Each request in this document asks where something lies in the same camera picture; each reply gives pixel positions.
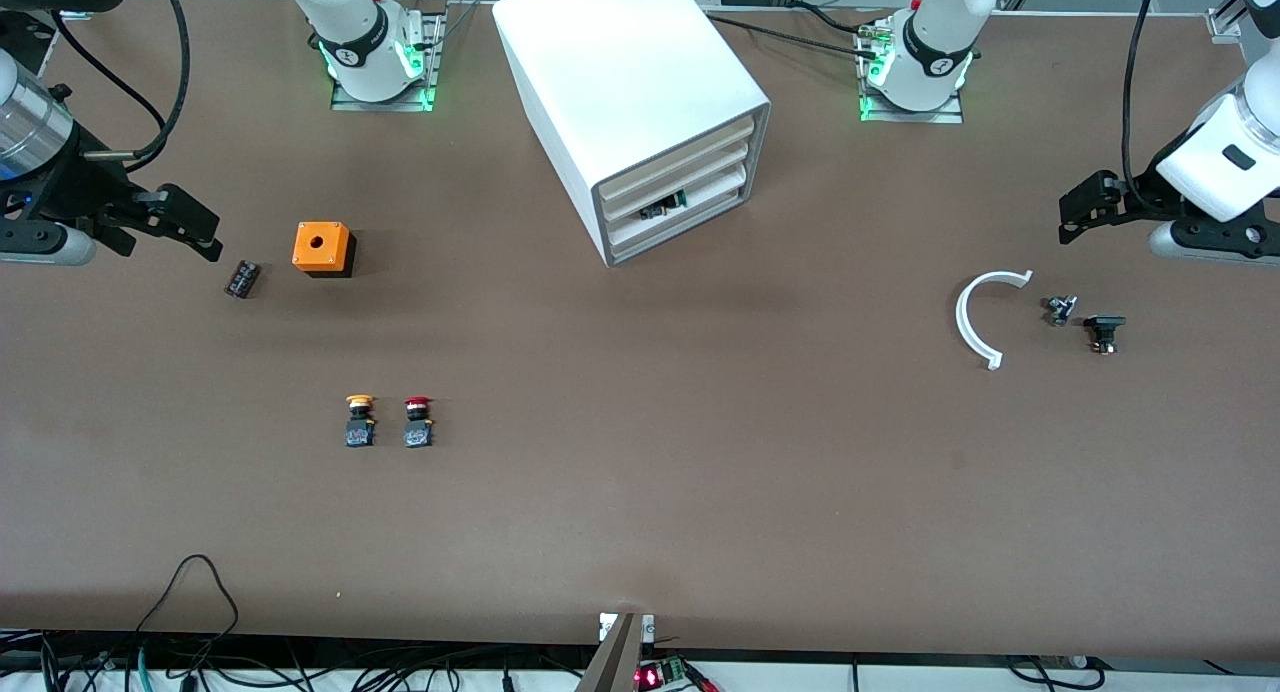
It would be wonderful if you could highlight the red push button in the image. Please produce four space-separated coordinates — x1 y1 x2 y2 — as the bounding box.
402 396 436 449

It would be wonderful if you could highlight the yellow push button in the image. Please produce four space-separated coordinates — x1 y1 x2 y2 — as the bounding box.
344 394 378 449

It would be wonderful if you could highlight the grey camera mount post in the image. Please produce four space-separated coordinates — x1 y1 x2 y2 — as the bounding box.
575 612 657 692

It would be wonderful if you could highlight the orange button enclosure box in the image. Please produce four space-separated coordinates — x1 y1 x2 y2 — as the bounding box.
292 221 358 279

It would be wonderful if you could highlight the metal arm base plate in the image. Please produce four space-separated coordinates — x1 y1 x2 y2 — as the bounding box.
330 10 441 114
857 22 965 126

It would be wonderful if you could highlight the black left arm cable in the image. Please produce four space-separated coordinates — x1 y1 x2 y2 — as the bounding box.
1120 0 1168 213

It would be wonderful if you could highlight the black cable on table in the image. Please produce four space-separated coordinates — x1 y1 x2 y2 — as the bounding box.
700 10 893 59

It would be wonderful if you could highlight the circuit board with red light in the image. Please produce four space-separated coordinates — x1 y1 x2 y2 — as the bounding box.
635 656 717 692

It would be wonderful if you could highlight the white curved plastic bracket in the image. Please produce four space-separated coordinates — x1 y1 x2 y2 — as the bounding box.
955 269 1035 372

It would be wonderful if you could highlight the black cable loop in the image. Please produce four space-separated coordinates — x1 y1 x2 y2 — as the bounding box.
135 554 241 663

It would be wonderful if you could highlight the black switch part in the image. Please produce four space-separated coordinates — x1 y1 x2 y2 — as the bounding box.
1084 314 1128 356

